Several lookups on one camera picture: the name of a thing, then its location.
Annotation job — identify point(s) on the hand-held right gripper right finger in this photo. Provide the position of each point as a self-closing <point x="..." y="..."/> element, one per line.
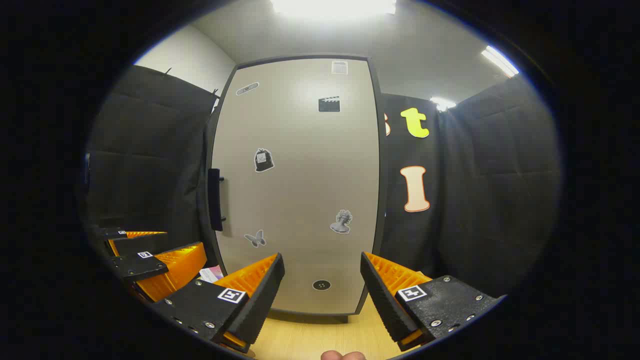
<point x="382" y="300"/>

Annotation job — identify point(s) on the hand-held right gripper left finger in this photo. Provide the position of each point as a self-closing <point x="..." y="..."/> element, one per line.
<point x="265" y="295"/>

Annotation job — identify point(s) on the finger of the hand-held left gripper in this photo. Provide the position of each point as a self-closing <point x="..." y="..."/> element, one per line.
<point x="140" y="244"/>
<point x="135" y="265"/>

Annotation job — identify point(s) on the white pink paper packet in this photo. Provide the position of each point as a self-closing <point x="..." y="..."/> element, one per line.
<point x="211" y="273"/>

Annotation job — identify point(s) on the black backdrop cloth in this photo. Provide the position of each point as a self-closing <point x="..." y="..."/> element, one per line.
<point x="500" y="200"/>

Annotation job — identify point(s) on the ceiling light panel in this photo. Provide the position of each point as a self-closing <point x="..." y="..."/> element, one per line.
<point x="332" y="6"/>
<point x="442" y="103"/>
<point x="500" y="61"/>

